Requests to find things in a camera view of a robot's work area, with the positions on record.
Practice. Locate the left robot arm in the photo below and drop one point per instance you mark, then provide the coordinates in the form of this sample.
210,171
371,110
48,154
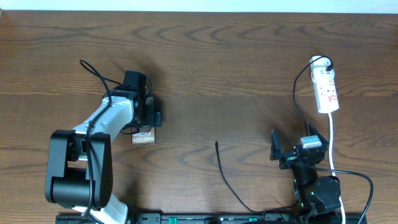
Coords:
80,167

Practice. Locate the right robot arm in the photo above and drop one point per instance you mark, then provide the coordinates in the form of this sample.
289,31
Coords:
318,197

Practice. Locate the Galaxy S25 Ultra smartphone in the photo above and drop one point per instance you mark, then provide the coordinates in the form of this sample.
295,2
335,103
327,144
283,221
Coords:
144,136

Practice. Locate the white power strip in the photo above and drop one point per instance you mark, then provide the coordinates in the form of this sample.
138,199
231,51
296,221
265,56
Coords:
322,75

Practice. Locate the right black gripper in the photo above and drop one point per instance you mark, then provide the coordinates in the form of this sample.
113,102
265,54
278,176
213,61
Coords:
286,161

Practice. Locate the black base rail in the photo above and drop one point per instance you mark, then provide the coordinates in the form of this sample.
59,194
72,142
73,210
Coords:
156,218

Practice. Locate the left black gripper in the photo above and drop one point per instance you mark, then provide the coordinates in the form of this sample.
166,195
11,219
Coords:
154,117

